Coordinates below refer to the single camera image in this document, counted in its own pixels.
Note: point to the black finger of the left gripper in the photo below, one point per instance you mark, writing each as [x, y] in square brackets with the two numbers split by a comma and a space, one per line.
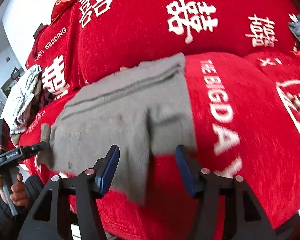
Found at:
[32, 150]

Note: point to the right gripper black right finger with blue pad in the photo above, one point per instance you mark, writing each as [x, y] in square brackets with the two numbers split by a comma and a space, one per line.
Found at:
[227, 206]

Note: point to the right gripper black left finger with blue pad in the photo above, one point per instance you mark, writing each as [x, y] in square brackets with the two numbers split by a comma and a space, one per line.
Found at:
[50, 216]

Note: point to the grey knit sweater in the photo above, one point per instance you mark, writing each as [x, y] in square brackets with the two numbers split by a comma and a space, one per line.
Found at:
[144, 110]

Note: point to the person's left hand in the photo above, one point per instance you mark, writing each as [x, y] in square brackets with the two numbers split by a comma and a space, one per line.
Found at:
[18, 196]

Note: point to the white green crumpled cloth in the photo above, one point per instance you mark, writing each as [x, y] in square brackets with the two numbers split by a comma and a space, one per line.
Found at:
[16, 111]

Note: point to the red wedding sofa cover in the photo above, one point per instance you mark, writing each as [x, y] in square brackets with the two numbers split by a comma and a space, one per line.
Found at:
[244, 87]

